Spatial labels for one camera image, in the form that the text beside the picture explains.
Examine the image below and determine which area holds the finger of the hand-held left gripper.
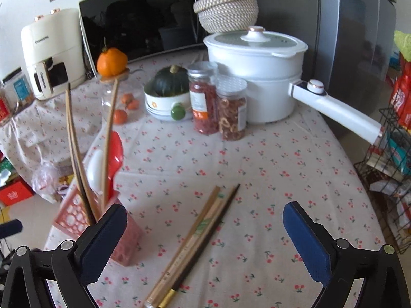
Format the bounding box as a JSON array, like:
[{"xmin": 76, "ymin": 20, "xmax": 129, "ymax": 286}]
[{"xmin": 0, "ymin": 219, "xmax": 24, "ymax": 239}]

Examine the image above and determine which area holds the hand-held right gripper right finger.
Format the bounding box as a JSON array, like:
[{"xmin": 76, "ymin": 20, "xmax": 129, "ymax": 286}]
[{"xmin": 283, "ymin": 201, "xmax": 411, "ymax": 308}]

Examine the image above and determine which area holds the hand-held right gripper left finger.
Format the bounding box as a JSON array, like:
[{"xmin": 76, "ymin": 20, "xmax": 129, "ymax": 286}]
[{"xmin": 5, "ymin": 204, "xmax": 128, "ymax": 308}]

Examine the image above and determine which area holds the pink plastic utensil holder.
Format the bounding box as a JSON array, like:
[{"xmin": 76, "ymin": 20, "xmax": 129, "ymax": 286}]
[{"xmin": 53, "ymin": 184, "xmax": 143, "ymax": 267}]

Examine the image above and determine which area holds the dark wooden chopstick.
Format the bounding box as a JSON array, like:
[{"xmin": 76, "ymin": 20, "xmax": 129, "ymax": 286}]
[{"xmin": 71, "ymin": 125, "xmax": 97, "ymax": 225}]

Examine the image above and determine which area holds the white plastic spoon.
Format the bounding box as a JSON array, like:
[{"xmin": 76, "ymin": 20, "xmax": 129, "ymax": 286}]
[{"xmin": 87, "ymin": 151, "xmax": 106, "ymax": 196}]

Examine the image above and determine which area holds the red plastic spoon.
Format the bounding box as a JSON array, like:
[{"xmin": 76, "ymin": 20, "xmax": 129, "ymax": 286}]
[{"xmin": 102, "ymin": 131, "xmax": 124, "ymax": 199}]

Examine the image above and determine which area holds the pile of wooden chopsticks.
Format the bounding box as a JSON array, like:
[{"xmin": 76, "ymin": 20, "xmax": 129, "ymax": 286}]
[{"xmin": 144, "ymin": 184, "xmax": 241, "ymax": 308}]

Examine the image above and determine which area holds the light wooden chopstick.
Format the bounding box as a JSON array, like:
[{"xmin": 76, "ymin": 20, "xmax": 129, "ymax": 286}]
[
  {"xmin": 100, "ymin": 78, "xmax": 120, "ymax": 206},
  {"xmin": 65, "ymin": 83, "xmax": 89, "ymax": 212}
]

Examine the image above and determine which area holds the red box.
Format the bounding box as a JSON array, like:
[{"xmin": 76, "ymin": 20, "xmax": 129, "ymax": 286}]
[{"xmin": 0, "ymin": 180, "xmax": 34, "ymax": 207}]

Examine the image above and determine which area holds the clear plastic bag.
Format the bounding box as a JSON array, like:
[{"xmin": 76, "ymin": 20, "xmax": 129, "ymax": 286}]
[{"xmin": 32, "ymin": 162, "xmax": 61, "ymax": 204}]

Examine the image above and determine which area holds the yellow box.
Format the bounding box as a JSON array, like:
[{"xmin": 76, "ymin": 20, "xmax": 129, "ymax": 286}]
[{"xmin": 58, "ymin": 174, "xmax": 76, "ymax": 196}]

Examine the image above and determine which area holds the cherry print tablecloth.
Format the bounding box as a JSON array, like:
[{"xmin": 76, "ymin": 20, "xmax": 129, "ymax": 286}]
[{"xmin": 0, "ymin": 50, "xmax": 395, "ymax": 308}]

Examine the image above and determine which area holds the clear container red label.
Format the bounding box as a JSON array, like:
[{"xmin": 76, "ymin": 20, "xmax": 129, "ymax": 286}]
[{"xmin": 0, "ymin": 88, "xmax": 10, "ymax": 124}]

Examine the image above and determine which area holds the heap of assorted snack packets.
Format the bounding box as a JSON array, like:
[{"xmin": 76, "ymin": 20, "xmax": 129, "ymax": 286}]
[{"xmin": 366, "ymin": 128, "xmax": 411, "ymax": 206}]

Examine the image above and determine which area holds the clear container blue label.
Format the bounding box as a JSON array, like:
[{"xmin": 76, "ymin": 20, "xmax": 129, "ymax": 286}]
[{"xmin": 2, "ymin": 67, "xmax": 34, "ymax": 103}]

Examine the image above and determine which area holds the white bowl with green squash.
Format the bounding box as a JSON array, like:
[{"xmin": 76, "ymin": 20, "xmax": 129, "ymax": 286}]
[{"xmin": 143, "ymin": 82, "xmax": 193, "ymax": 122}]

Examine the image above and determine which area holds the clear jar of dried rings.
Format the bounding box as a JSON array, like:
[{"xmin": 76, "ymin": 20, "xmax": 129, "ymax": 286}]
[{"xmin": 216, "ymin": 74, "xmax": 248, "ymax": 141}]

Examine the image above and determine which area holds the glass jar with wooden lid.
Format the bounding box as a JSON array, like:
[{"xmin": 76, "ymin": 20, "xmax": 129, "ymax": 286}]
[{"xmin": 101, "ymin": 69, "xmax": 142, "ymax": 126}]

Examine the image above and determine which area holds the white electric cooking pot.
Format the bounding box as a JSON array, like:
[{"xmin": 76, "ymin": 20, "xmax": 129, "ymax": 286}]
[{"xmin": 203, "ymin": 26, "xmax": 385, "ymax": 145}]

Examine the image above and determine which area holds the red snack packet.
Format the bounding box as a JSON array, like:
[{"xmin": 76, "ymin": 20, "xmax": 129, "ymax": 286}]
[{"xmin": 389, "ymin": 54, "xmax": 411, "ymax": 132}]

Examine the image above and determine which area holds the dark green squash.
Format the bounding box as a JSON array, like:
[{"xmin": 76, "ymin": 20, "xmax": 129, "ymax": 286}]
[{"xmin": 152, "ymin": 65, "xmax": 189, "ymax": 97}]

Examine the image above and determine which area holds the large orange with stem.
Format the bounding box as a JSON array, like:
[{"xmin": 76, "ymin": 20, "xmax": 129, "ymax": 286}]
[{"xmin": 97, "ymin": 47, "xmax": 128, "ymax": 78}]

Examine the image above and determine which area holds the clear jar of red berries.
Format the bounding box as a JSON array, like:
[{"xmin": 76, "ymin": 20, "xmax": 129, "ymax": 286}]
[{"xmin": 187, "ymin": 61, "xmax": 219, "ymax": 135}]

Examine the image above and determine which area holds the cream air fryer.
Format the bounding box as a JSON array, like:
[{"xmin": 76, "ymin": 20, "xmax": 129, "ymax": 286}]
[{"xmin": 21, "ymin": 8, "xmax": 86, "ymax": 101}]

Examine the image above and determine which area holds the grey refrigerator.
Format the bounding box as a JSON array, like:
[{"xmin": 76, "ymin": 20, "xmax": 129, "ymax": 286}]
[{"xmin": 254, "ymin": 0, "xmax": 411, "ymax": 116}]

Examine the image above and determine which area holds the silver microwave oven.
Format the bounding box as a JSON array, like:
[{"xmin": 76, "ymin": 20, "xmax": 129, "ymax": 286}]
[{"xmin": 79, "ymin": 0, "xmax": 225, "ymax": 79}]

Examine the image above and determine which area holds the napa cabbage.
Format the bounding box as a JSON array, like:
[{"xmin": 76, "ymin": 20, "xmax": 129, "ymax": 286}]
[{"xmin": 393, "ymin": 30, "xmax": 411, "ymax": 60}]

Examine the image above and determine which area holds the woven basket with lid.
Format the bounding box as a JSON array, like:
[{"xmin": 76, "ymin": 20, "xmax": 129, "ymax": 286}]
[{"xmin": 193, "ymin": 0, "xmax": 259, "ymax": 34}]

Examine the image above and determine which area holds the black wire rack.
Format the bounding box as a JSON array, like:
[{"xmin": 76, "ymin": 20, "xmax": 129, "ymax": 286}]
[{"xmin": 354, "ymin": 106, "xmax": 411, "ymax": 255}]

